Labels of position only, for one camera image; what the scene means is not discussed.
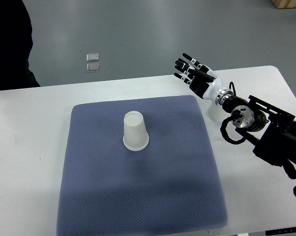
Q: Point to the person in dark clothes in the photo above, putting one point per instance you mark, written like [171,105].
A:
[15,46]

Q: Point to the wooden furniture corner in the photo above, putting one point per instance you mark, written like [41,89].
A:
[284,4]

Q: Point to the blue grey fabric mat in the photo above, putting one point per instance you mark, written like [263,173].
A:
[171,186]

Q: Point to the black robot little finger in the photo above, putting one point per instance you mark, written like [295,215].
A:
[184,79]

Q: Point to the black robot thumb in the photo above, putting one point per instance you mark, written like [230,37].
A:
[201,75]

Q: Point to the white paper cup on mat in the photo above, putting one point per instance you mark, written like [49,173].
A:
[135,136]

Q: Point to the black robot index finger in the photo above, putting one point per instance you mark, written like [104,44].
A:
[195,62]

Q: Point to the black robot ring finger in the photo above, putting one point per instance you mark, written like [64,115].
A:
[184,68]

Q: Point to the black table control panel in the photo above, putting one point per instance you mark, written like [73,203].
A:
[281,231]

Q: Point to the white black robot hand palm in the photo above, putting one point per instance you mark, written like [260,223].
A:
[208,90]

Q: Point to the white paper cup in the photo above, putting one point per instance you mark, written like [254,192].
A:
[135,136]
[216,113]

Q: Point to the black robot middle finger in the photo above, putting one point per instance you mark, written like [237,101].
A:
[182,61]

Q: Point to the upper metal floor plate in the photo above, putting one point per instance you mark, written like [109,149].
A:
[92,57]

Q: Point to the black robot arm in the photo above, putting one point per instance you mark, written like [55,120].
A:
[269,129]

